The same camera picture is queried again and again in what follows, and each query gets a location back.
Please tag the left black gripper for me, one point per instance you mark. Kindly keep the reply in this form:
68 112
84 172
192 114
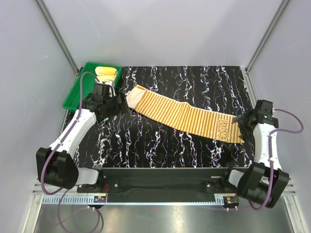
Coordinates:
117 110

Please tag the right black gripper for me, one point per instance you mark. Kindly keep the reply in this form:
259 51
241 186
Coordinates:
241 117

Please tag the yellow orange striped towel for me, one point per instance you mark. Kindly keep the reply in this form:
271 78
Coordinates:
184 117

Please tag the yellow cream towel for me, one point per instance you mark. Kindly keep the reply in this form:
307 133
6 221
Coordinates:
106 74

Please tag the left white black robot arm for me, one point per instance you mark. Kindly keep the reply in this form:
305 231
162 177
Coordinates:
56 168

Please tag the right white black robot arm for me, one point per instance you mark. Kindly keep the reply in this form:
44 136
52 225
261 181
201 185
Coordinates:
263 182

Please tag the green plastic tray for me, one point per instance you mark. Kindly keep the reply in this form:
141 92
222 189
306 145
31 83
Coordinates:
72 100

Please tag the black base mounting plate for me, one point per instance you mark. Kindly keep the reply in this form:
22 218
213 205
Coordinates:
166 182

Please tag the right small controller board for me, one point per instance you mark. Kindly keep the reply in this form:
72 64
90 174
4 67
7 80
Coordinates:
233 200

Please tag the small controller board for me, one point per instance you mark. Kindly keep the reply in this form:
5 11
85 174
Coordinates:
233 200
100 199

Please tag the left small controller board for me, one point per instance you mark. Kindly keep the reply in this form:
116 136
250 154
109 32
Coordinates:
100 199

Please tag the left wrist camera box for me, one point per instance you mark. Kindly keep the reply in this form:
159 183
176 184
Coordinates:
105 90

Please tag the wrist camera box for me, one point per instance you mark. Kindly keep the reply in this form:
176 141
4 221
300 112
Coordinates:
264 113
105 90

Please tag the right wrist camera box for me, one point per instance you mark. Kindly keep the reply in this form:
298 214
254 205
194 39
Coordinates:
264 113

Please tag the slotted aluminium cable duct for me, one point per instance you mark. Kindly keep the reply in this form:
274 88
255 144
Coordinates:
112 199

